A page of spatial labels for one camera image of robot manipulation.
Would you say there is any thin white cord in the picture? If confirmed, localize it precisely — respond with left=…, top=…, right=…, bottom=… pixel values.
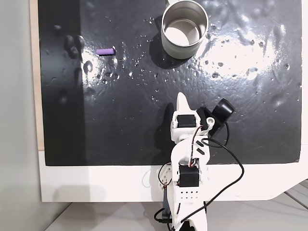
left=141, top=167, right=152, bottom=189

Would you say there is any cream wooden board edge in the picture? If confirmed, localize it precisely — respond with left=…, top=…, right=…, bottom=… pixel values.
left=28, top=0, right=45, bottom=152

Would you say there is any white board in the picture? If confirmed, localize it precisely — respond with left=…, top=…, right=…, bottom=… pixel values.
left=38, top=149, right=308, bottom=203

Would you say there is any black oval camera box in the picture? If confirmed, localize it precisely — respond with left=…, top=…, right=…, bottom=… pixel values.
left=197, top=98, right=236, bottom=138

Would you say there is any black glossy mat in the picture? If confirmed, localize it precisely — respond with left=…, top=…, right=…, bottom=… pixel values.
left=38, top=0, right=303, bottom=167

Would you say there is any red and white motor wire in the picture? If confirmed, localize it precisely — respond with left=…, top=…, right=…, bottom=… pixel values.
left=189, top=126, right=203, bottom=169

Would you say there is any silver metal cup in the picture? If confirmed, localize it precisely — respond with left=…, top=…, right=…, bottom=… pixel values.
left=160, top=0, right=209, bottom=60

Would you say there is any purple pen grip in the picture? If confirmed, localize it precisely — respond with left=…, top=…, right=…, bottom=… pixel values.
left=96, top=48, right=115, bottom=56

